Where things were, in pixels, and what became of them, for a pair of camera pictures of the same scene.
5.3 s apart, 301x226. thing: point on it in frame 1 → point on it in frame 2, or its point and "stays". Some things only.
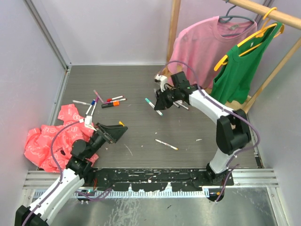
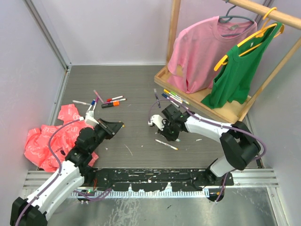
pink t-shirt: (198, 49) stays
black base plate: (156, 180) stays
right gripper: (161, 103) → (164, 133)
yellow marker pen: (166, 144) stays
